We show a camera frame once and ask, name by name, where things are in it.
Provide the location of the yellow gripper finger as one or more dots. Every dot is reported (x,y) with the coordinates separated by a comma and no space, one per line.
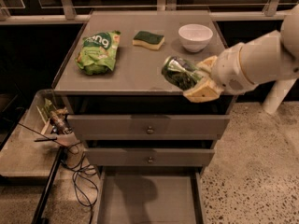
(207,64)
(204,91)

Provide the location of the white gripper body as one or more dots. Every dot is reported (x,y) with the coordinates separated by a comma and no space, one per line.
(230,68)

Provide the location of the green soda can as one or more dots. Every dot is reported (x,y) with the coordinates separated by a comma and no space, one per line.
(180,72)

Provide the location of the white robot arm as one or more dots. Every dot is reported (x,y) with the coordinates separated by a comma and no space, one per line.
(245,66)

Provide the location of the grey top drawer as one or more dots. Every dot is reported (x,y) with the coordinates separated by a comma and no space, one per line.
(148,127)

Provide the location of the grey drawer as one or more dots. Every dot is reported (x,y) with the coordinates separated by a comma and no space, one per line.
(143,195)
(148,127)
(159,157)

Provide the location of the grey drawer cabinet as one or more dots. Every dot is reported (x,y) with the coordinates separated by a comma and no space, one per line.
(137,86)

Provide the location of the grey middle drawer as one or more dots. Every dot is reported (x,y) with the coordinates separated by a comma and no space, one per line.
(159,157)

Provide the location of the grey bottom drawer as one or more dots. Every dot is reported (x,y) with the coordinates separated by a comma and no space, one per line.
(143,195)

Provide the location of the white bowl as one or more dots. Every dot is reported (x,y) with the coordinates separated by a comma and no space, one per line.
(194,37)

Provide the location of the white pillar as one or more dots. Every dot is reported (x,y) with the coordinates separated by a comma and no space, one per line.
(277,94)

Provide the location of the green yellow sponge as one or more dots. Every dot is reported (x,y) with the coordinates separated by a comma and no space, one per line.
(148,40)

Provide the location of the green snack bag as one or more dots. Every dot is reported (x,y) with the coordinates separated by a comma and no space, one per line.
(98,53)

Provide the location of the brown bottle in bin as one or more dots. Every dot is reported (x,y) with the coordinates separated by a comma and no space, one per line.
(58,119)

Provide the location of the metal railing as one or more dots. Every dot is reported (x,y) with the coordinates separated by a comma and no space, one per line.
(63,11)

